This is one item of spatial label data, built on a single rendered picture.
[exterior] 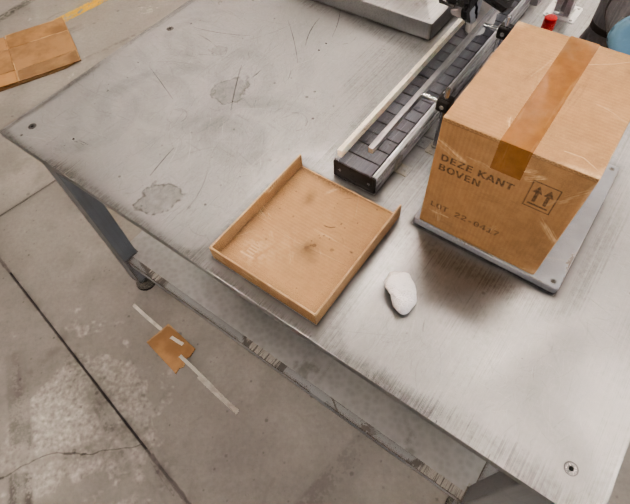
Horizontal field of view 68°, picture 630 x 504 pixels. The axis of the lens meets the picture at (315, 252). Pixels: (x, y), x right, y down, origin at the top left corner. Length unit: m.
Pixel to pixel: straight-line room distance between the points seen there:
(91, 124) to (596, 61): 1.12
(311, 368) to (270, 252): 0.62
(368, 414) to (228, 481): 0.52
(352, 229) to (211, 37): 0.80
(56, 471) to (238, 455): 0.60
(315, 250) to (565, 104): 0.50
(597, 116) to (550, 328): 0.37
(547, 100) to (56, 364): 1.78
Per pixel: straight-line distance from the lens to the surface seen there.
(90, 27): 3.50
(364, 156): 1.04
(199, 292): 1.66
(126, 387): 1.86
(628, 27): 1.15
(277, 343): 1.53
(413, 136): 1.11
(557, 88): 0.88
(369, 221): 0.99
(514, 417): 0.87
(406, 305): 0.87
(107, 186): 1.19
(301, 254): 0.95
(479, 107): 0.81
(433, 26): 1.45
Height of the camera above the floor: 1.63
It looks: 58 degrees down
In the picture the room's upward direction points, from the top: 5 degrees counter-clockwise
